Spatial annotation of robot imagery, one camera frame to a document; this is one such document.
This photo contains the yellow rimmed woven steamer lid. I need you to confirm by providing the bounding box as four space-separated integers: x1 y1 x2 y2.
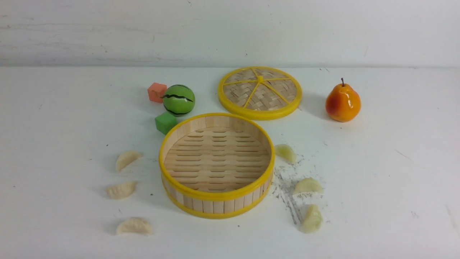
217 66 303 120

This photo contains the yellow rimmed bamboo steamer tray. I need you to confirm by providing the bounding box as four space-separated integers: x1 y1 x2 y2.
159 113 275 219

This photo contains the green striped watermelon ball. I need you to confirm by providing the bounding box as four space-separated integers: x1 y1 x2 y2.
162 84 196 117

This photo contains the greenish dumpling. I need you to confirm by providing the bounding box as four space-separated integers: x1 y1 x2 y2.
299 204 323 234
274 144 297 164
292 177 324 195

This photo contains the green foam cube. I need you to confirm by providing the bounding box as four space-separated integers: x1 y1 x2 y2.
155 112 178 135

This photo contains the orange toy pear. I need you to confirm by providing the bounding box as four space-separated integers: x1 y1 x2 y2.
325 78 362 122

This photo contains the white dumpling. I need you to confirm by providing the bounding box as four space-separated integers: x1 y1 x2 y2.
105 181 138 200
116 217 153 235
115 150 143 172

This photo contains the orange foam cube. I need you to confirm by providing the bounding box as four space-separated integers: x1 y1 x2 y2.
147 82 167 104

